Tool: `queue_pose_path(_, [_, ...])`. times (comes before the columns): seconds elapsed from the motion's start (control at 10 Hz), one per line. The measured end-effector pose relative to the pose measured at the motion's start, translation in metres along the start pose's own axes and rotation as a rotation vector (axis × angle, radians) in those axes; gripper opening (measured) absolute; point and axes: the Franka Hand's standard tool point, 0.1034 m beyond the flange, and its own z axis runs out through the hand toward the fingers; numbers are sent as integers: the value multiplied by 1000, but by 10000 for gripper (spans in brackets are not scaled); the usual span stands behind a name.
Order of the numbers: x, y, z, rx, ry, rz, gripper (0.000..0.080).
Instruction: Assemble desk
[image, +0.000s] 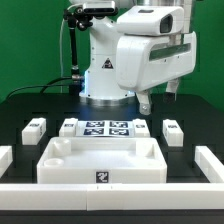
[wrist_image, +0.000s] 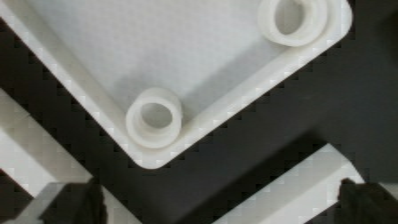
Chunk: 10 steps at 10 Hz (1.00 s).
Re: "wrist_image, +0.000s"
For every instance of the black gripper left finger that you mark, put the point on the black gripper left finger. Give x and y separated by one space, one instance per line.
76 207

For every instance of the white front fence rail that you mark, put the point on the white front fence rail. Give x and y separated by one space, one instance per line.
35 162

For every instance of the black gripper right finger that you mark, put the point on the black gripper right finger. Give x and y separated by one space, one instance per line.
367 203

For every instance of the white desk top tray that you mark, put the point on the white desk top tray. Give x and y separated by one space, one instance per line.
213 48

